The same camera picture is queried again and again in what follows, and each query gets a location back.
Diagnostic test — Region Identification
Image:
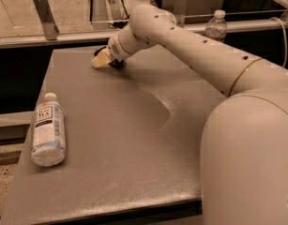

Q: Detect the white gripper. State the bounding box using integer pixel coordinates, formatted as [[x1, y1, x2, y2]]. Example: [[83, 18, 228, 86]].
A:
[[91, 25, 154, 69]]

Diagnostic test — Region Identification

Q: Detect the black rxbar chocolate wrapper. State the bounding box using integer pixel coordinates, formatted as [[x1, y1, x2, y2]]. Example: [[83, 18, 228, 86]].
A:
[[94, 47, 123, 69]]

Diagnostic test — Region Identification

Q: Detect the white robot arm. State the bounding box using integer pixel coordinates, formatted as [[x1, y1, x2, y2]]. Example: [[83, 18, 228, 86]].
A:
[[92, 5, 288, 225]]

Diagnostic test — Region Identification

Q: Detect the blue labelled tea bottle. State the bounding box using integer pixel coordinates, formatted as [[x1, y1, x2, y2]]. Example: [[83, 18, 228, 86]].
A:
[[31, 92, 66, 167]]

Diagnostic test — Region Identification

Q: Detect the clear plastic water bottle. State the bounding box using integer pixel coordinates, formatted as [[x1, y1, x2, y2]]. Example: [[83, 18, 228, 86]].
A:
[[205, 9, 227, 42]]

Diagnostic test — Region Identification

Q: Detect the left metal rail bracket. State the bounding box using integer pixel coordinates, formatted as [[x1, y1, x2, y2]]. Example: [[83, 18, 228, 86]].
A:
[[33, 0, 59, 40]]

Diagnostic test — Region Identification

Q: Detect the metal rail bracket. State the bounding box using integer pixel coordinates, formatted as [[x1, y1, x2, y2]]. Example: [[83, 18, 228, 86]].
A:
[[33, 0, 59, 40], [174, 0, 187, 27]]

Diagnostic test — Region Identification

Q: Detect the horizontal metal rail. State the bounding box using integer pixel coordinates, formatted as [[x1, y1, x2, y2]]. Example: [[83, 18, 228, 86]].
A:
[[0, 18, 281, 49]]

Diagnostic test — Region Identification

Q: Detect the right metal rail bracket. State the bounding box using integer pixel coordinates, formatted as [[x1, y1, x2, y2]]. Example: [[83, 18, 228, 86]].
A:
[[174, 0, 187, 27]]

